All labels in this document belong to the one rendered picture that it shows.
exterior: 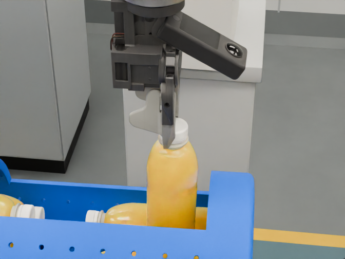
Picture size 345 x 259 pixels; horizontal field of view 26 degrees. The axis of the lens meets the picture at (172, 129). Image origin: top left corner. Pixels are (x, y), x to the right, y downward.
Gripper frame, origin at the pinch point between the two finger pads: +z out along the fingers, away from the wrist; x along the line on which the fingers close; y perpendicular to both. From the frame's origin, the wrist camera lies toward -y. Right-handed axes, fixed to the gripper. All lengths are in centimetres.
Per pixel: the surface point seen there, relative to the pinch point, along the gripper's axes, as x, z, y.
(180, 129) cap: 0.9, -0.8, -1.1
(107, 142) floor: -167, 135, 44
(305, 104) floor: -204, 135, -41
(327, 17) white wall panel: -265, 123, -54
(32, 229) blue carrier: 7.9, 12.6, 18.7
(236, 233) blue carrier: 6.7, 12.0, -9.3
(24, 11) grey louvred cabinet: -142, 60, 65
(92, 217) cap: -4.2, 21.2, 13.1
